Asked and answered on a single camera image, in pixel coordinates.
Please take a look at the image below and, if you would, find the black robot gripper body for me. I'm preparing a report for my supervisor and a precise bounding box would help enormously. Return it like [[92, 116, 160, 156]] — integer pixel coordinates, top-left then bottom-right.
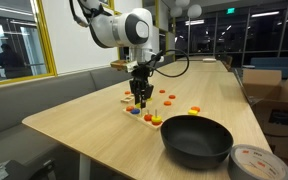
[[129, 65, 154, 99]]

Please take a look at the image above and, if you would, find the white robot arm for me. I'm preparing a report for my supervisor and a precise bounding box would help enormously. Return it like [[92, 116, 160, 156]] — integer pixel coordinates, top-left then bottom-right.
[[69, 0, 162, 108]]

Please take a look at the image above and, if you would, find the wooden peg board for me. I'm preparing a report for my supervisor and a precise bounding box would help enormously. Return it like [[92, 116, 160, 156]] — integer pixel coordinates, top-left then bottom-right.
[[123, 106, 163, 130]]

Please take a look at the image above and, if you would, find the wooden slotted tray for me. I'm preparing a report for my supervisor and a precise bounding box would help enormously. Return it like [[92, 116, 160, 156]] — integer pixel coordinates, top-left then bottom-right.
[[121, 94, 134, 103]]

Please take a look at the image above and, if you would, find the orange disc centre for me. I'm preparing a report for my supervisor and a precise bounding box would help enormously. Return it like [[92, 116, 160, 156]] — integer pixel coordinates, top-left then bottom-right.
[[164, 101, 172, 106]]

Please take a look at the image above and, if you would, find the orange disc right middle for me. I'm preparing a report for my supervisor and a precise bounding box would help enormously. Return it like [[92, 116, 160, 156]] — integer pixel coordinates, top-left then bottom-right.
[[169, 95, 176, 99]]

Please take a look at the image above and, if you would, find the yellow block near bowl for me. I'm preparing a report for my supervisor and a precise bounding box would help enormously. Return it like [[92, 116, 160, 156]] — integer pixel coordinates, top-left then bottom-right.
[[188, 110, 198, 116]]

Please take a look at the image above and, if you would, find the orange disc near bowl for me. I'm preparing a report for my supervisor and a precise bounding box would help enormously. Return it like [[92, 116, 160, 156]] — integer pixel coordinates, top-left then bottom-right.
[[191, 106, 200, 112]]

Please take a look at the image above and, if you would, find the black bowl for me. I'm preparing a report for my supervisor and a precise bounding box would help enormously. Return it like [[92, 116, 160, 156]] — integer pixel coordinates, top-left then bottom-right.
[[160, 115, 234, 169]]

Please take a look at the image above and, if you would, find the far wooden table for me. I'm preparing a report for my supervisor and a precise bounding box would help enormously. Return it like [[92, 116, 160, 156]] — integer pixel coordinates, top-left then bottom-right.
[[176, 56, 220, 63]]

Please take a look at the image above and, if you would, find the cardboard box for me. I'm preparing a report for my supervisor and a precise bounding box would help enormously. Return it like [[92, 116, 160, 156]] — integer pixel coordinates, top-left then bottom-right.
[[242, 69, 288, 159]]

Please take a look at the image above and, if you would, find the grey bench seat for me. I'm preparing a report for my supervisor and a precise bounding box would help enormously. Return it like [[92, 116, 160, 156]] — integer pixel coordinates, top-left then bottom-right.
[[0, 54, 176, 180]]

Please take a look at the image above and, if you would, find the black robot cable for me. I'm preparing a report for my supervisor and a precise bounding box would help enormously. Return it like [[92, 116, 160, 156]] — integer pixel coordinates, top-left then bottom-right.
[[147, 49, 191, 79]]

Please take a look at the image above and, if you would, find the grey duct tape roll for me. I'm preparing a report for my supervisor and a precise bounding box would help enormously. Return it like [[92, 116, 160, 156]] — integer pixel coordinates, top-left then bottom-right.
[[227, 144, 288, 180]]

